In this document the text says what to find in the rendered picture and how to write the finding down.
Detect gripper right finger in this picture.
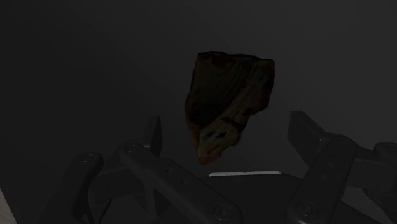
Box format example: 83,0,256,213
286,110,397,224

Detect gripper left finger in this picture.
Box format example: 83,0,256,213
36,116,244,224

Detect dark brown lumpy object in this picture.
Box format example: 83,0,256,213
184,50,275,166

